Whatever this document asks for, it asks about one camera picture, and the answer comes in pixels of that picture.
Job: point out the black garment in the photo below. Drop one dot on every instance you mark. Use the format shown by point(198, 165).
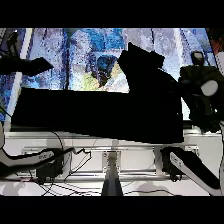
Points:
point(100, 113)

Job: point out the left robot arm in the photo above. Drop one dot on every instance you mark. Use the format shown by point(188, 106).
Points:
point(20, 66)

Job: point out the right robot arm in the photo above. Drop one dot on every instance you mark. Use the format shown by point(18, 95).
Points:
point(200, 96)

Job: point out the silver frame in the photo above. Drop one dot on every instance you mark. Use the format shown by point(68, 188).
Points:
point(112, 160)

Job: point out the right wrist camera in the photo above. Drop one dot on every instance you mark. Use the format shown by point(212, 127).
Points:
point(198, 58)

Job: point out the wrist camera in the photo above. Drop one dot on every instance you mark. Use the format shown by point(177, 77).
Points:
point(13, 39)
point(198, 58)

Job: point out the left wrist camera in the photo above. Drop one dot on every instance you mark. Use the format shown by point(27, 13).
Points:
point(13, 39)

